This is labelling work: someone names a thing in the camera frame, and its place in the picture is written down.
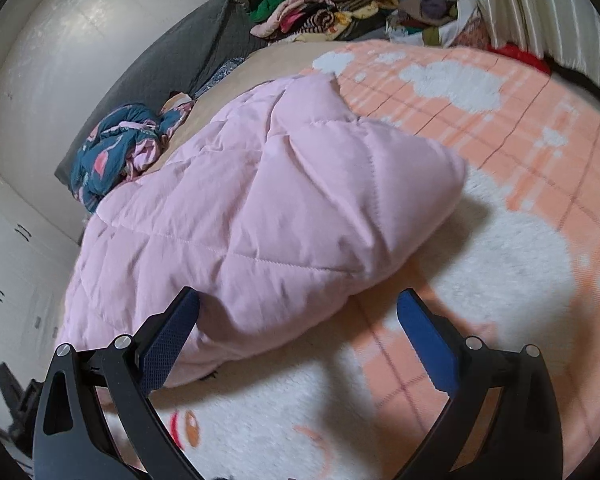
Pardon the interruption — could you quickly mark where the blue patterned cloth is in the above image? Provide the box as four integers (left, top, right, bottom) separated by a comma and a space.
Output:
199, 57, 246, 97

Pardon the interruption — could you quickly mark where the bag full of clothes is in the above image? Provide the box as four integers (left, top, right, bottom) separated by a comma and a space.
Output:
387, 0, 496, 51

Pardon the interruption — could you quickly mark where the bed with beige sheet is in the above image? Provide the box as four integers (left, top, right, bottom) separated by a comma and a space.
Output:
130, 42, 331, 181

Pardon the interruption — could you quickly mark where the blue floral quilt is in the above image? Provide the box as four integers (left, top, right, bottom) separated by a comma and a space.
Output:
70, 95, 197, 213

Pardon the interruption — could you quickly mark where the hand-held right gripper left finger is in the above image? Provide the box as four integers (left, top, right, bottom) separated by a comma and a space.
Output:
32, 287, 202, 480

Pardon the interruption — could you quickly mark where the pile of folded clothes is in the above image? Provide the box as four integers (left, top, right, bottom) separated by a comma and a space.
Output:
247, 0, 401, 43

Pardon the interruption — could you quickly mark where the red plastic bag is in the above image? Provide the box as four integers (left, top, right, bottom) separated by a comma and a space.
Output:
490, 42, 552, 76

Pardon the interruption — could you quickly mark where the white wardrobe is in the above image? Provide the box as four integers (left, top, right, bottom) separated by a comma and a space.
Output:
0, 152, 81, 441

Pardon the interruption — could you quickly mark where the white satin curtain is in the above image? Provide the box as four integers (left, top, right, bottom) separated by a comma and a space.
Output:
400, 0, 600, 92

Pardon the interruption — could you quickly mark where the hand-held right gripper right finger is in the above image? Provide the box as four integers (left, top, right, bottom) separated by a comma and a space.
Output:
394, 288, 564, 480

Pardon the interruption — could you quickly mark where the orange plaid cloud blanket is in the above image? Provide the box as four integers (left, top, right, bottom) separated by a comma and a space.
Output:
100, 40, 600, 480

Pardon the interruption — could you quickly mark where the pink quilted jacket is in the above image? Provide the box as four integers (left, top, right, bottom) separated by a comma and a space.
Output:
60, 72, 468, 388

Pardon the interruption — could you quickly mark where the grey headboard cushion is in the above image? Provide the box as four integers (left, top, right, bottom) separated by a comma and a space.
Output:
55, 0, 266, 196

